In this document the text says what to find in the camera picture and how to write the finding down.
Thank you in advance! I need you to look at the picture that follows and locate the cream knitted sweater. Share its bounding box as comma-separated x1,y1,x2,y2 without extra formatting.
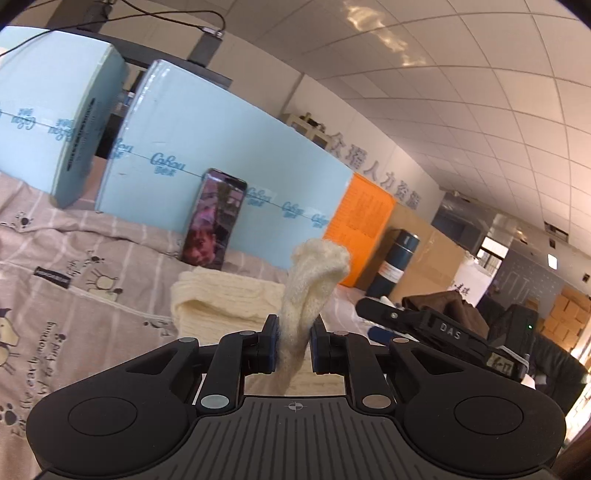
170,239,351,396

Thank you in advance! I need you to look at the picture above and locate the brown folded garment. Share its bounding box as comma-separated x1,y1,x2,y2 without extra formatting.
402,290,489,338

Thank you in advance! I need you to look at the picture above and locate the dark blue vacuum bottle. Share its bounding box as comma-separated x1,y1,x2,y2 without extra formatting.
366,230,420,299

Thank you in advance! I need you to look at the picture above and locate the brown cardboard box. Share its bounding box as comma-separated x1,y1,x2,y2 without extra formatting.
355,204,465,303

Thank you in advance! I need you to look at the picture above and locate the orange printed box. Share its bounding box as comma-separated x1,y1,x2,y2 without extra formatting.
324,173,396,287

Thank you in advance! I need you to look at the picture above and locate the smartphone with lit screen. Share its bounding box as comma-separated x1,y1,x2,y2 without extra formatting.
180,168,247,270

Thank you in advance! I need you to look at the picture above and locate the cartoon print bed sheet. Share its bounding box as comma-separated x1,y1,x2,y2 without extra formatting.
0,170,399,480

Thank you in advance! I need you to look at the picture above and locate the beige cabinet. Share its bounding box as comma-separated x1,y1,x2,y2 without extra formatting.
280,113,332,150

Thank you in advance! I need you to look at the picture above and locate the large light blue carton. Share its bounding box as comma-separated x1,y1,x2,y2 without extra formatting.
96,60,353,268

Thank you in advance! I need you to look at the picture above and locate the black power adapter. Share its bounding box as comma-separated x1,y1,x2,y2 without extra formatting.
187,32,222,68

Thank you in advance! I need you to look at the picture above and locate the black cable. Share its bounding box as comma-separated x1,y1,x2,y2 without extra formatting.
0,0,228,59

